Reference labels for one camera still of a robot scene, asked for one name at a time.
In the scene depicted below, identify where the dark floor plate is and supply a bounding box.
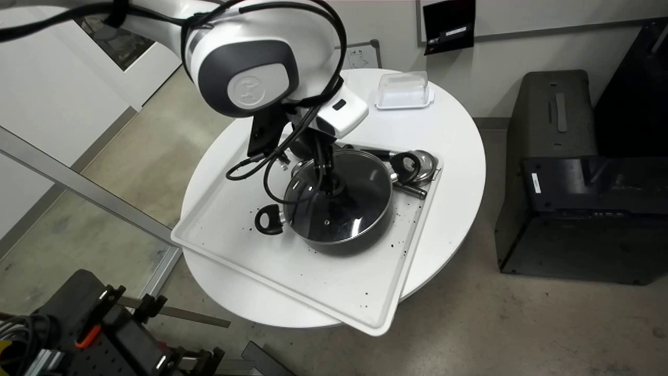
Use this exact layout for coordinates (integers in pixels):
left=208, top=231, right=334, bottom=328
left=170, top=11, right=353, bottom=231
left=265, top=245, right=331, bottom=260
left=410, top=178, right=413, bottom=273
left=238, top=338, right=299, bottom=376

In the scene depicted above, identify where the grey aluminium frame rail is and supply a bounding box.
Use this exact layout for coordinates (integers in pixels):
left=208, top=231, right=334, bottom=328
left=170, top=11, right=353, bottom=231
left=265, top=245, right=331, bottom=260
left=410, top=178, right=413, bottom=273
left=0, top=122, right=185, bottom=300

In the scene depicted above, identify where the small framed scribbled panel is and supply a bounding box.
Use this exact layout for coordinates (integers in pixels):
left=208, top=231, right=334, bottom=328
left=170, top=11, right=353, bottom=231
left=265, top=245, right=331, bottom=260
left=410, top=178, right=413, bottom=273
left=343, top=38, right=384, bottom=72

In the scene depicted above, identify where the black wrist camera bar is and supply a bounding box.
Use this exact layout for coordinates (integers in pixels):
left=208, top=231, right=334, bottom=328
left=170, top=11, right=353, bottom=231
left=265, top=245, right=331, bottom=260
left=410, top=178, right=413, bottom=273
left=246, top=112, right=281, bottom=161

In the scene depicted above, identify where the round white table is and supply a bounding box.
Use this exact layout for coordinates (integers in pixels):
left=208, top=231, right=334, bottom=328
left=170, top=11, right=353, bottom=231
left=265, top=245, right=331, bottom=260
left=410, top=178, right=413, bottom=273
left=177, top=66, right=488, bottom=330

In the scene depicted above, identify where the dark picture on door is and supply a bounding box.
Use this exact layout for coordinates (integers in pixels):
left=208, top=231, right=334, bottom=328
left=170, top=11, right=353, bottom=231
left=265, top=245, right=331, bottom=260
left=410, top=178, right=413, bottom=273
left=71, top=16, right=159, bottom=72

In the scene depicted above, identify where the black equipment cart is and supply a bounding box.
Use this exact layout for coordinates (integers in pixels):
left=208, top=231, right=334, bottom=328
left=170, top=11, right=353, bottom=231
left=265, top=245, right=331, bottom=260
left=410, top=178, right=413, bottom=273
left=0, top=268, right=227, bottom=376

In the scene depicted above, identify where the grey flat floor bar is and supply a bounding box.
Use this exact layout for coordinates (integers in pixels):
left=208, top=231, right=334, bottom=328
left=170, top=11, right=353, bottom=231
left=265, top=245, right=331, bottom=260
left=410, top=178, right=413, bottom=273
left=120, top=294, right=233, bottom=330

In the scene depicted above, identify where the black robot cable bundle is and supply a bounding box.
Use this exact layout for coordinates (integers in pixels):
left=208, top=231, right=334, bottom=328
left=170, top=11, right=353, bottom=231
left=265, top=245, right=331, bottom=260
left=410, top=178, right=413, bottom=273
left=0, top=0, right=348, bottom=204

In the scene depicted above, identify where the white wrist adapter box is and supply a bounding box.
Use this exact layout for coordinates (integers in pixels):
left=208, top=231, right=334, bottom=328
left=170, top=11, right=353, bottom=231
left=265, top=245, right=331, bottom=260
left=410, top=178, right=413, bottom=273
left=315, top=83, right=371, bottom=140

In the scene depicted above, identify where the black floor cabinet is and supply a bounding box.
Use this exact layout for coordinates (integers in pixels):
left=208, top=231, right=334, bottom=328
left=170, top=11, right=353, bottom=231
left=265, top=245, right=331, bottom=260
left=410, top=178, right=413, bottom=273
left=494, top=68, right=668, bottom=288

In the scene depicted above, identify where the white plastic tray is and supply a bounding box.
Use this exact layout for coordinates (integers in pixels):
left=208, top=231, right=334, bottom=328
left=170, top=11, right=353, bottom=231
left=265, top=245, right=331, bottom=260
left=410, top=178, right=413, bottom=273
left=170, top=128, right=444, bottom=338

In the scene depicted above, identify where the black pot with loop handles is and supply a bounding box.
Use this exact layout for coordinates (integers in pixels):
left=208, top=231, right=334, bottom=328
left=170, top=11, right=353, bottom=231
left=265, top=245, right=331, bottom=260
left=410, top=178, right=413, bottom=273
left=253, top=146, right=428, bottom=256

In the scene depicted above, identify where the glass lid with black knob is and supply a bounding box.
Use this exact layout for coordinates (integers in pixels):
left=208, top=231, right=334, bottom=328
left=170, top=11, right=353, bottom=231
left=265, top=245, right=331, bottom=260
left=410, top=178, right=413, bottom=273
left=286, top=147, right=396, bottom=246

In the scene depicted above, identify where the clear plastic container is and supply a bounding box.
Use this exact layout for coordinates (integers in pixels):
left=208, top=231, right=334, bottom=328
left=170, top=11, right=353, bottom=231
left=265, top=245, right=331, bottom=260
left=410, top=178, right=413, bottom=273
left=373, top=68, right=437, bottom=112

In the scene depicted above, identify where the black wall holder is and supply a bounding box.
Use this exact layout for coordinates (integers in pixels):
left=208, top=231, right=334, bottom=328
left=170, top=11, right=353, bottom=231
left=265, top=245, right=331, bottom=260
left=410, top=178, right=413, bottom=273
left=421, top=0, right=477, bottom=56

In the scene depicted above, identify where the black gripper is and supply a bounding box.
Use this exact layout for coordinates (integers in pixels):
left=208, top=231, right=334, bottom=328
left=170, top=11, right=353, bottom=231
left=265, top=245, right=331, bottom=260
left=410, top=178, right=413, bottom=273
left=288, top=128, right=351, bottom=195

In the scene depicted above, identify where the white door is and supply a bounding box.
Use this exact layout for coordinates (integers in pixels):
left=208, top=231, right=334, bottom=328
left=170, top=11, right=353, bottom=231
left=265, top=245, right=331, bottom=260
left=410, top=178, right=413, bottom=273
left=26, top=6, right=187, bottom=112

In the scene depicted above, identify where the black upright panel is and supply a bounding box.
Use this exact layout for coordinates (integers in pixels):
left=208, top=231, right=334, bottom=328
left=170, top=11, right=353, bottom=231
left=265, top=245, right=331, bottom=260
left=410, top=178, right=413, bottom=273
left=593, top=16, right=668, bottom=161

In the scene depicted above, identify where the large wall whiteboard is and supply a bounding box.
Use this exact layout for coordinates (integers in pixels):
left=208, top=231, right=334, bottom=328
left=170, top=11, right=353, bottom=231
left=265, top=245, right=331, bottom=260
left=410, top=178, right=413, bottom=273
left=416, top=0, right=668, bottom=46

